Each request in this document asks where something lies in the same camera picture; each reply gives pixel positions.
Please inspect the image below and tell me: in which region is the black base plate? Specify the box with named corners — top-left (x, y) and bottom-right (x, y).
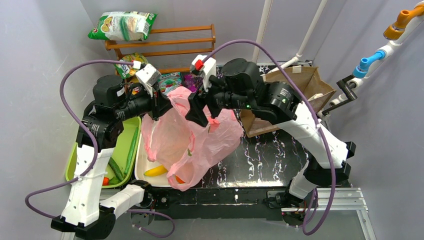
top-left (135, 186), bottom-right (312, 221)

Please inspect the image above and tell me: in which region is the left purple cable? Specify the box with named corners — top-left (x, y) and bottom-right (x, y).
top-left (24, 59), bottom-right (176, 239)

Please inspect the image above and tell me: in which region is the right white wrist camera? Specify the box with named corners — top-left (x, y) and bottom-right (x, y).
top-left (190, 54), bottom-right (217, 92)

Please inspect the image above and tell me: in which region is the yellow Lays chips bag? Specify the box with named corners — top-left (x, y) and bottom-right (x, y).
top-left (125, 75), bottom-right (140, 95)

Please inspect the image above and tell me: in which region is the lower left yellow banana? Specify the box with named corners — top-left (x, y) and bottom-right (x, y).
top-left (143, 165), bottom-right (168, 177)

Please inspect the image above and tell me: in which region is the black pipe clamp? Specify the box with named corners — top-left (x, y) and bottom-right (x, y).
top-left (322, 74), bottom-right (358, 116)

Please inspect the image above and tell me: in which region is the white rectangular tray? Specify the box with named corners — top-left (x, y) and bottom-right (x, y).
top-left (134, 115), bottom-right (178, 188)

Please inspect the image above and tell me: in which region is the white PVC pipe frame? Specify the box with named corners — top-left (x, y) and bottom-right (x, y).
top-left (256, 0), bottom-right (424, 117)

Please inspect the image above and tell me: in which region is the green white chips bag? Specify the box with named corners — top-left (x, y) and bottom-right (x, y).
top-left (87, 11), bottom-right (157, 42)

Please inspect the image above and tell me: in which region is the orange fruit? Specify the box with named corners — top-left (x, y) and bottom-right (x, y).
top-left (175, 176), bottom-right (185, 184)

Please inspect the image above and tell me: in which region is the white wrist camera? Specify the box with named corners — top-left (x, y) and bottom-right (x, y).
top-left (190, 54), bottom-right (217, 92)
top-left (132, 60), bottom-right (161, 98)

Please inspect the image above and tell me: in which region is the green yellow snack bag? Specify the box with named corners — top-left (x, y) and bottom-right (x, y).
top-left (114, 52), bottom-right (149, 79)

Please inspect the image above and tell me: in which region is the wooden shelf rack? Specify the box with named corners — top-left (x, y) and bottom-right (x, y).
top-left (104, 23), bottom-right (217, 74)

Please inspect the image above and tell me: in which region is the small red tomato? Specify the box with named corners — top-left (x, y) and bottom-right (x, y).
top-left (102, 177), bottom-right (110, 186)

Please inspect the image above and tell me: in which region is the long green cucumber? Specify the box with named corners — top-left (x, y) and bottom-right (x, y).
top-left (123, 127), bottom-right (139, 176)

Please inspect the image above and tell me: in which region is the pink plastic grocery bag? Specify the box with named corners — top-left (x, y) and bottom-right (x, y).
top-left (156, 86), bottom-right (244, 191)

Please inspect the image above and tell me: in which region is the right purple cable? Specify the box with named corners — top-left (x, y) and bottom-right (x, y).
top-left (203, 39), bottom-right (337, 236)

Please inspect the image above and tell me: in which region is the purple grape candy packet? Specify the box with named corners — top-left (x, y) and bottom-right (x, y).
top-left (183, 73), bottom-right (203, 93)

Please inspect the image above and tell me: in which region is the orange pipe valve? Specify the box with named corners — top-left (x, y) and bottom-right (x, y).
top-left (383, 10), bottom-right (415, 41)

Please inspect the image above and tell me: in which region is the teal candy packet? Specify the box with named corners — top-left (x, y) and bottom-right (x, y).
top-left (158, 72), bottom-right (182, 95)

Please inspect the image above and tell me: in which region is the brown burlap tote bag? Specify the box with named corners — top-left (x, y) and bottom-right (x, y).
top-left (240, 66), bottom-right (336, 138)

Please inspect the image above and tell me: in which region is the purple cable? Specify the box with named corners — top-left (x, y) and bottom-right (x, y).
top-left (24, 59), bottom-right (176, 239)
top-left (203, 39), bottom-right (337, 236)

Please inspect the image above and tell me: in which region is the blue pipe valve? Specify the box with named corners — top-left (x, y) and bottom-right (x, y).
top-left (352, 50), bottom-right (386, 79)

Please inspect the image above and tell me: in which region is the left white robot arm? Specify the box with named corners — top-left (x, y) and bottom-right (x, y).
top-left (50, 75), bottom-right (171, 240)

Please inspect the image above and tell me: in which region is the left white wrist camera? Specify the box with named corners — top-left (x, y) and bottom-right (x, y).
top-left (132, 60), bottom-right (161, 98)

